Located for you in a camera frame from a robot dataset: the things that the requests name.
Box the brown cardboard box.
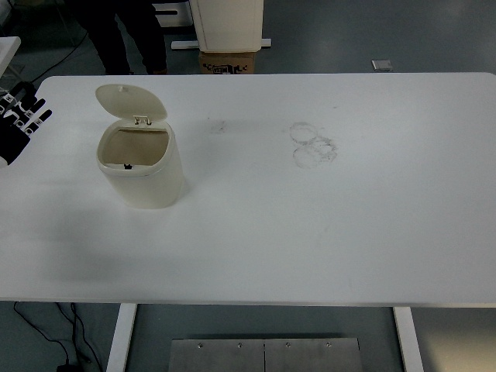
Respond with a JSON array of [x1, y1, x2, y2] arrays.
[[198, 52, 257, 74]]

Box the white table leg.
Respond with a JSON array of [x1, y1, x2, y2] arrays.
[[393, 307, 424, 372], [106, 303, 138, 372]]

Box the grey floor socket plate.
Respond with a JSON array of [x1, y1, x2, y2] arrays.
[[371, 59, 394, 72]]

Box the white drawer cabinet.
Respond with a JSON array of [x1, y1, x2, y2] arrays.
[[152, 1, 193, 28]]

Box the cream plastic trash can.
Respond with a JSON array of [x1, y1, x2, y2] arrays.
[[95, 84, 184, 208]]

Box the white table leg left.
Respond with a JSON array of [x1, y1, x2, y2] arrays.
[[106, 303, 138, 372]]

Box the white side table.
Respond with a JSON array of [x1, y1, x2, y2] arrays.
[[0, 36, 22, 81]]

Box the white table leg right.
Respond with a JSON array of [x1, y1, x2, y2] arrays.
[[393, 307, 424, 372]]

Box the person in dark trousers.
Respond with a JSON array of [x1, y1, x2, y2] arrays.
[[77, 0, 170, 76]]

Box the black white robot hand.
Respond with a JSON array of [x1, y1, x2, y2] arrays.
[[0, 81, 53, 167]]

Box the black floor cable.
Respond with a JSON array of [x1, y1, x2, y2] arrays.
[[13, 301, 102, 372]]

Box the white floor bar foot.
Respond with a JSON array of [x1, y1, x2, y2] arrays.
[[170, 38, 272, 50]]

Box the grey metal base plate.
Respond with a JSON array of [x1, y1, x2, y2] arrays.
[[168, 338, 363, 371]]

